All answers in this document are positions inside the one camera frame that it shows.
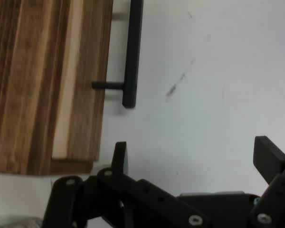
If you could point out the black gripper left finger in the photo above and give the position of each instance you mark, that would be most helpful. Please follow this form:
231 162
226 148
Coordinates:
133 197

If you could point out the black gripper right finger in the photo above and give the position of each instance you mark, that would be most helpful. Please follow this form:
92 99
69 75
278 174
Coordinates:
268 159

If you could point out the brown wooden drawer cabinet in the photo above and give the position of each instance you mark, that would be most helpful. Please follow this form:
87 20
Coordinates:
21 83

